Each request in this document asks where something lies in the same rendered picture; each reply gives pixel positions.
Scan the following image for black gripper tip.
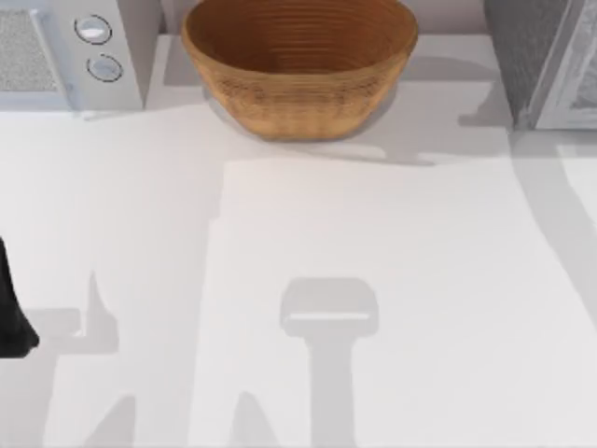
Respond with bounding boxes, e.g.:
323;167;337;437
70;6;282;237
0;237;41;360

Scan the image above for round microwave knob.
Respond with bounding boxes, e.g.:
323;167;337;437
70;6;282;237
85;52;125;83
73;13;114;47

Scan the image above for brown woven basket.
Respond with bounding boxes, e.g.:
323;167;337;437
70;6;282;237
180;0;420;143

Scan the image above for pale microwave oven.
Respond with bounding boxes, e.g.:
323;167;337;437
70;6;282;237
0;0;165;112

